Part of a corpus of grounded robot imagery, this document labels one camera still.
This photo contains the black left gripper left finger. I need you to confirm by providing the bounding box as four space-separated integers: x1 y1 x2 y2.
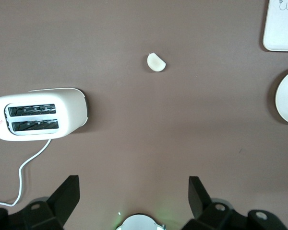
0 175 81 230

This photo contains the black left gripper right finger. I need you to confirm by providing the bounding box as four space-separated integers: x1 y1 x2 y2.
182 176 288 230

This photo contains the white half-moon bun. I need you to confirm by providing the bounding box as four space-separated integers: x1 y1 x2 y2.
146 52 167 73

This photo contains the cream rabbit print tray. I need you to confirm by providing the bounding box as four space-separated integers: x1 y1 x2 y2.
262 0 288 52

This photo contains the white two-slot toaster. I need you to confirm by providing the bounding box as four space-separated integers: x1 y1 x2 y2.
0 87 89 142

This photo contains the white toaster power cable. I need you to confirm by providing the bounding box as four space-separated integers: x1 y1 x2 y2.
0 138 52 207

